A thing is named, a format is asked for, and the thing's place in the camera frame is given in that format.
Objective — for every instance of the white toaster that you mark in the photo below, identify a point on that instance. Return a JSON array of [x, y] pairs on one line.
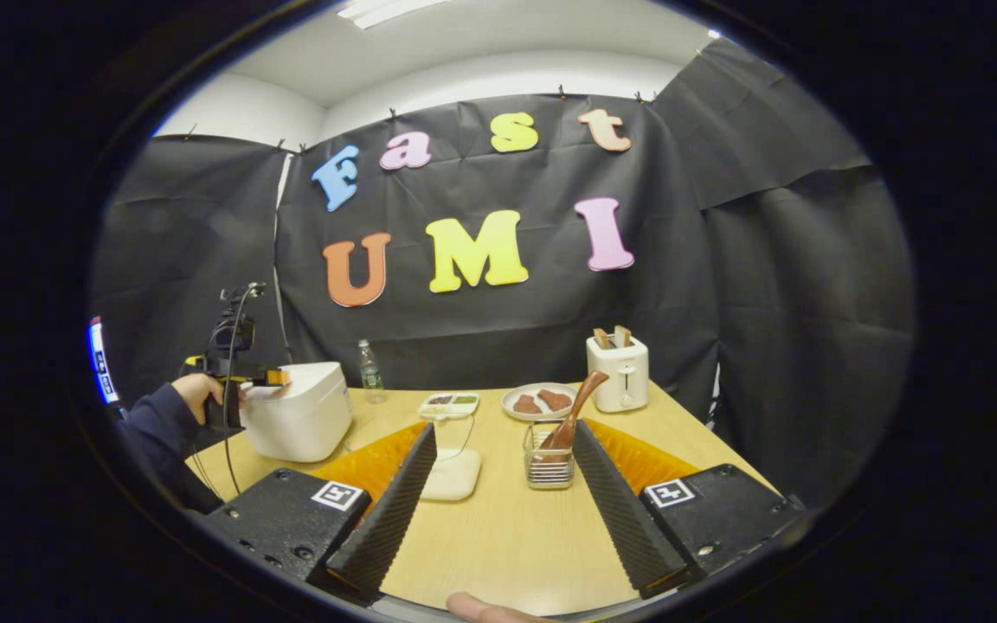
[[620, 381]]

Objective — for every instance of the white divided dish of beans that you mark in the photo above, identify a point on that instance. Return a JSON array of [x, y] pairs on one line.
[[451, 405]]

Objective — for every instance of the toast slice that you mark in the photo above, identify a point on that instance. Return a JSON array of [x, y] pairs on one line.
[[603, 339], [623, 337]]

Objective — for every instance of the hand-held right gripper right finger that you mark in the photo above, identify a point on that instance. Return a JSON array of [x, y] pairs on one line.
[[620, 519]]

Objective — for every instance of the white printed banner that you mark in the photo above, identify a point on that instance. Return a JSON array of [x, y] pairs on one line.
[[100, 363]]

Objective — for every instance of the white rice cooker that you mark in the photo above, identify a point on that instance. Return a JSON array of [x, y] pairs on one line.
[[299, 420]]

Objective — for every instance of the clear plastic water bottle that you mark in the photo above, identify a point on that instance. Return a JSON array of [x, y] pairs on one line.
[[370, 376]]

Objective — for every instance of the brown wooden spoon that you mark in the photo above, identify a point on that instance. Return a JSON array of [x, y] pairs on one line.
[[575, 411]]

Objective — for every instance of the round white plate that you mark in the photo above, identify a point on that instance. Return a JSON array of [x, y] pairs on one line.
[[511, 414]]

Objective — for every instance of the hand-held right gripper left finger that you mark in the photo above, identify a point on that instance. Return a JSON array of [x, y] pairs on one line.
[[386, 519]]

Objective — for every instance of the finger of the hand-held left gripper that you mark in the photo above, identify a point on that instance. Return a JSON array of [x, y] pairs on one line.
[[269, 377]]

